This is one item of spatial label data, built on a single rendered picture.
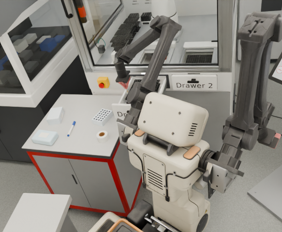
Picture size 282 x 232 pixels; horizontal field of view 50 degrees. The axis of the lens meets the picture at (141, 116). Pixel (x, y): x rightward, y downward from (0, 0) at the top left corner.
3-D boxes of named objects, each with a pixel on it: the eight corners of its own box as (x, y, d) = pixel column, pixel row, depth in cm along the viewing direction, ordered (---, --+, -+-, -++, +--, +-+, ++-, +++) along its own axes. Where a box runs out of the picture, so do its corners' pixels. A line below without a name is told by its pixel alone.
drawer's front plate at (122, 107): (159, 120, 185) (156, 106, 178) (114, 118, 194) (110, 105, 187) (159, 118, 186) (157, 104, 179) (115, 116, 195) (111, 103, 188)
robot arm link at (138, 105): (133, 111, 126) (143, 116, 129) (143, 89, 127) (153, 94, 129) (125, 108, 135) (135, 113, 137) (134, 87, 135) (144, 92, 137)
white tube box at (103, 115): (102, 126, 199) (101, 122, 196) (92, 124, 203) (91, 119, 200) (113, 114, 206) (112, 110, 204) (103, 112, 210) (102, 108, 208)
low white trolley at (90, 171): (133, 225, 225) (109, 155, 177) (60, 213, 244) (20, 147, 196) (152, 165, 267) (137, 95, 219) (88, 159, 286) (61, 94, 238)
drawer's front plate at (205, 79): (216, 90, 198) (216, 76, 191) (173, 89, 207) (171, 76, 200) (217, 89, 199) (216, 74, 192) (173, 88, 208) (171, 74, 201)
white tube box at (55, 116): (61, 124, 208) (58, 118, 205) (48, 125, 210) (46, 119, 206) (64, 112, 218) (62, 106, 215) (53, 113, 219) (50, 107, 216)
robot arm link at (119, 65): (113, 63, 174) (122, 61, 174) (113, 56, 179) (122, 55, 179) (116, 73, 179) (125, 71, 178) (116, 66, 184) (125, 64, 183)
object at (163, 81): (156, 116, 186) (155, 109, 182) (117, 114, 194) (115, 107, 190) (169, 79, 214) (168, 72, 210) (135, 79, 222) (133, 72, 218)
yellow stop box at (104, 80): (108, 89, 217) (105, 80, 213) (98, 89, 220) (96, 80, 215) (110, 84, 221) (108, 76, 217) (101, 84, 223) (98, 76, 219)
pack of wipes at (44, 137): (59, 136, 199) (57, 130, 196) (51, 146, 192) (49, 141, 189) (41, 133, 204) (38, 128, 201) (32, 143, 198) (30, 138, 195)
